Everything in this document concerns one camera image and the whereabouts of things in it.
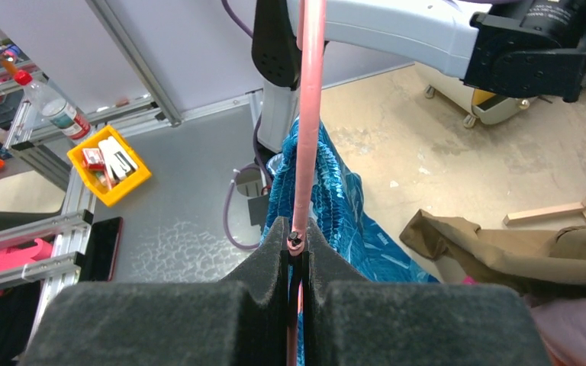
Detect brown shorts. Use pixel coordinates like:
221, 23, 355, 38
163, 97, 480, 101
400, 210, 586, 299

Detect pink plastic tool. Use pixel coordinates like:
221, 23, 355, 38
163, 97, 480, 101
0, 238, 53, 297

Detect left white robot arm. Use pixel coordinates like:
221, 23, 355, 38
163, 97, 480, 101
251, 1, 586, 153

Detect aluminium frame rail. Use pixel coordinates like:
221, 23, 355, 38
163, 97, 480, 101
0, 1, 262, 282

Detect pink wire hanger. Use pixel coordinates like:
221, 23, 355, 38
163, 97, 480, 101
286, 1, 327, 365

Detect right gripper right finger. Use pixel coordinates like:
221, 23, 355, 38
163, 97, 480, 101
303, 222, 550, 365

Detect pink shorts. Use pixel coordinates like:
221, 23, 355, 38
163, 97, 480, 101
530, 298, 586, 365

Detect blue patterned shorts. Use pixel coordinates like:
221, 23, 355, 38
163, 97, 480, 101
261, 118, 440, 366

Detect clear plastic bottle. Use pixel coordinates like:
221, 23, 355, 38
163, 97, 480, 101
13, 70, 91, 141

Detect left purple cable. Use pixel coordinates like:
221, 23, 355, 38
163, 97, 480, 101
221, 0, 255, 39

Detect black smartphone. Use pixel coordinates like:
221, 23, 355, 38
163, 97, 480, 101
79, 217, 124, 281

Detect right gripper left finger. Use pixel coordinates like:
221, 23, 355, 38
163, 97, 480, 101
22, 217, 288, 365

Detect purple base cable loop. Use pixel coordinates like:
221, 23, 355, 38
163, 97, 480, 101
222, 116, 274, 252

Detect yellow parts bin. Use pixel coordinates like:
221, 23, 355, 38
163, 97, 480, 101
67, 126, 152, 207

